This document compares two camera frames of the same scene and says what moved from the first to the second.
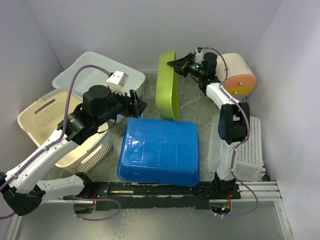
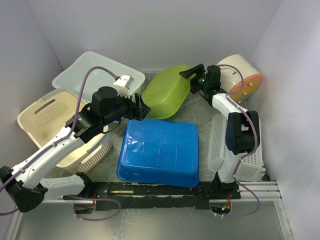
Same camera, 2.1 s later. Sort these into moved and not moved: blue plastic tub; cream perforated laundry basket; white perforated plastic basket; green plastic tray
Moved: green plastic tray
Not moved: cream perforated laundry basket; white perforated plastic basket; blue plastic tub
